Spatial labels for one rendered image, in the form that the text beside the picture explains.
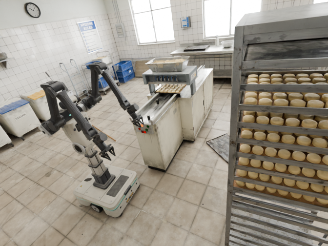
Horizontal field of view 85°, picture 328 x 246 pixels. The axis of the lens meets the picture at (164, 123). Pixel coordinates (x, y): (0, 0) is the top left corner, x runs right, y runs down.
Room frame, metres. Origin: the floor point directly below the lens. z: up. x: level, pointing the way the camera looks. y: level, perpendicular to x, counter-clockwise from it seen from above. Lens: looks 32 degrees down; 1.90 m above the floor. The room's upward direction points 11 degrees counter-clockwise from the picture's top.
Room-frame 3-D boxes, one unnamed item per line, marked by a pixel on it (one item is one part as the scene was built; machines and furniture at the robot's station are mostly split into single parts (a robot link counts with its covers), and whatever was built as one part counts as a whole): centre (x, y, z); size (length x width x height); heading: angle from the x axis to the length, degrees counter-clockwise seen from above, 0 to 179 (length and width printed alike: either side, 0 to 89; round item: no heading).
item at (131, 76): (6.49, 1.06, 0.10); 0.60 x 0.40 x 0.20; 143
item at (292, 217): (0.87, -0.78, 0.24); 0.64 x 0.03 x 0.03; 60
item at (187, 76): (2.55, -0.21, 1.01); 0.72 x 0.33 x 0.34; 58
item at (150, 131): (1.81, 0.25, 0.77); 0.24 x 0.04 x 0.14; 58
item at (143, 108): (2.72, -0.14, 0.87); 2.01 x 0.03 x 0.07; 148
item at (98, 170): (1.57, 0.85, 0.38); 0.13 x 0.13 x 0.40; 60
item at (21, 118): (3.75, 3.16, 0.38); 0.64 x 0.54 x 0.77; 55
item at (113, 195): (1.57, 0.84, 0.24); 0.68 x 0.53 x 0.41; 60
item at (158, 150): (2.12, 0.06, 0.45); 0.70 x 0.34 x 0.90; 148
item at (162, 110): (2.57, -0.39, 0.87); 2.01 x 0.03 x 0.07; 148
